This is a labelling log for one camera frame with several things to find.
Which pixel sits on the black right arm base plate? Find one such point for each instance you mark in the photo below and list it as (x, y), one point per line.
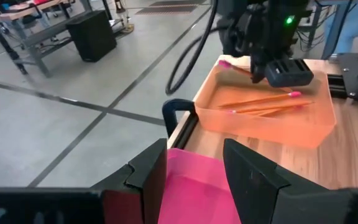
(353, 77)

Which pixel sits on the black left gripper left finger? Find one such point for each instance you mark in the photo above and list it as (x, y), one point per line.
(141, 193)

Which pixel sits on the black floor speaker box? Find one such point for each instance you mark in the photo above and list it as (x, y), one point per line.
(92, 37)

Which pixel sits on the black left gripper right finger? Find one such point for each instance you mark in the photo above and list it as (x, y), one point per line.
(259, 193)

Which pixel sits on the black table clamp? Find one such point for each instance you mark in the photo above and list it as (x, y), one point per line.
(170, 115)

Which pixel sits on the person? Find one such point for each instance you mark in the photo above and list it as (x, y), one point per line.
(353, 28)

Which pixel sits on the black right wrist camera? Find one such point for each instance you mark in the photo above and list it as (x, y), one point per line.
(289, 73)

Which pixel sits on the grey metal workbench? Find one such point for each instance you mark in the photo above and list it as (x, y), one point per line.
(33, 39)

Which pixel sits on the pink plastic bin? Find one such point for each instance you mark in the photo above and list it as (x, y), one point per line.
(194, 193)

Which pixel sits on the orange plastic bin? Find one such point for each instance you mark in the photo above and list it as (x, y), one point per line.
(275, 130)

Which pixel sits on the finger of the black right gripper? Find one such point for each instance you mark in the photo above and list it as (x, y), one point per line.
(255, 70)
(263, 68)

